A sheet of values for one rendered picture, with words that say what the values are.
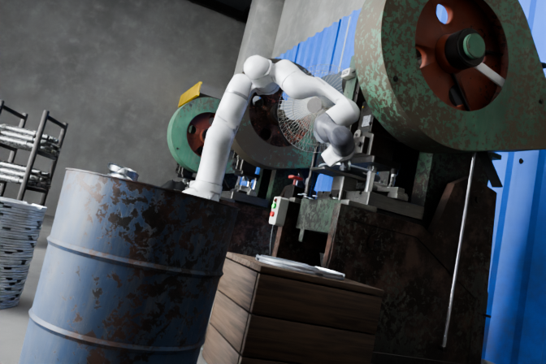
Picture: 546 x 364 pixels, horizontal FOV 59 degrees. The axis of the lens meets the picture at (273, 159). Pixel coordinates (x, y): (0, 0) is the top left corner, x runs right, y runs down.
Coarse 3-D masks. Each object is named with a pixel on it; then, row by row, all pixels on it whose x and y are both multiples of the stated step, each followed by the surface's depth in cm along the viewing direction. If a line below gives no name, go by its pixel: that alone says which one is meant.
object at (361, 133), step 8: (368, 112) 233; (360, 120) 237; (368, 120) 231; (360, 128) 235; (360, 136) 228; (368, 136) 227; (376, 136) 224; (360, 144) 225; (368, 144) 225; (376, 144) 224; (384, 144) 226; (392, 144) 228; (360, 152) 224; (368, 152) 224; (376, 152) 224; (384, 152) 226; (392, 152) 228
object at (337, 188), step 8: (312, 168) 222; (320, 168) 215; (328, 168) 214; (336, 176) 225; (344, 176) 219; (352, 176) 218; (336, 184) 223; (344, 184) 219; (352, 184) 220; (336, 192) 221; (344, 192) 219
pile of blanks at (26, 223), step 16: (0, 208) 162; (16, 208) 165; (32, 208) 170; (0, 224) 162; (16, 224) 165; (32, 224) 171; (0, 240) 162; (16, 240) 166; (32, 240) 173; (0, 256) 162; (16, 256) 166; (32, 256) 179; (0, 272) 162; (16, 272) 171; (0, 288) 163; (16, 288) 169; (0, 304) 163; (16, 304) 171
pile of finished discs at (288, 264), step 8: (256, 256) 156; (264, 256) 165; (272, 264) 145; (280, 264) 155; (288, 264) 150; (296, 264) 151; (304, 264) 162; (304, 272) 142; (312, 272) 142; (320, 272) 143; (328, 272) 144; (336, 272) 162
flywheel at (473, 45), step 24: (432, 0) 200; (456, 0) 206; (480, 0) 209; (432, 24) 200; (456, 24) 205; (480, 24) 211; (432, 48) 199; (456, 48) 190; (480, 48) 191; (504, 48) 213; (432, 72) 198; (456, 72) 202; (480, 72) 209; (504, 72) 213; (480, 96) 208
